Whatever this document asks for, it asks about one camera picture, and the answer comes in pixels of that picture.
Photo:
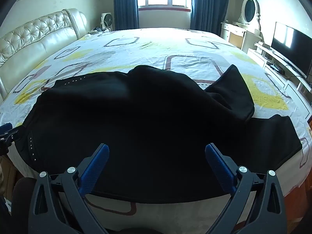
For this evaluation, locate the white box fan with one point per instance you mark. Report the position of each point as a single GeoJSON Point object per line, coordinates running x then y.
{"type": "Point", "coordinates": [106, 20]}

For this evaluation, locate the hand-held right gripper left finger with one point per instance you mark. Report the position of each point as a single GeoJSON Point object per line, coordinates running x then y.
{"type": "Point", "coordinates": [96, 165]}

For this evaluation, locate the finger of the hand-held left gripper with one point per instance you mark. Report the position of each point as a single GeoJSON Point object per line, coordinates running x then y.
{"type": "Point", "coordinates": [6, 136]}

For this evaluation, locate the cream dressing table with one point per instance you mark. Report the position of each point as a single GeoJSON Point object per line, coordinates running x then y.
{"type": "Point", "coordinates": [234, 35]}

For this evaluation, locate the black pants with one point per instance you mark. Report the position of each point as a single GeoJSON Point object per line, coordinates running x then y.
{"type": "Point", "coordinates": [146, 126]}

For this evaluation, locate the black flat television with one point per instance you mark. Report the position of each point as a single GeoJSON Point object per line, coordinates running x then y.
{"type": "Point", "coordinates": [290, 48]}

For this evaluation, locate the printed white bed sheet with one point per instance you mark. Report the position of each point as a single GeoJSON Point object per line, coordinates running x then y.
{"type": "Point", "coordinates": [170, 43]}

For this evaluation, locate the cream tufted leather headboard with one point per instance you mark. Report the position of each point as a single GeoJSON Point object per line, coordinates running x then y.
{"type": "Point", "coordinates": [36, 36]}

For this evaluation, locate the white television stand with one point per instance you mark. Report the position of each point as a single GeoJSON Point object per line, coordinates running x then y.
{"type": "Point", "coordinates": [296, 82]}

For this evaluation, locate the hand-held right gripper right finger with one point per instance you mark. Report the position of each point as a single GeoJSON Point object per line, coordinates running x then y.
{"type": "Point", "coordinates": [218, 165]}

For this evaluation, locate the white oval vanity mirror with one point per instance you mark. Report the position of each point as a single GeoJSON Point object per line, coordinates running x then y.
{"type": "Point", "coordinates": [249, 11]}

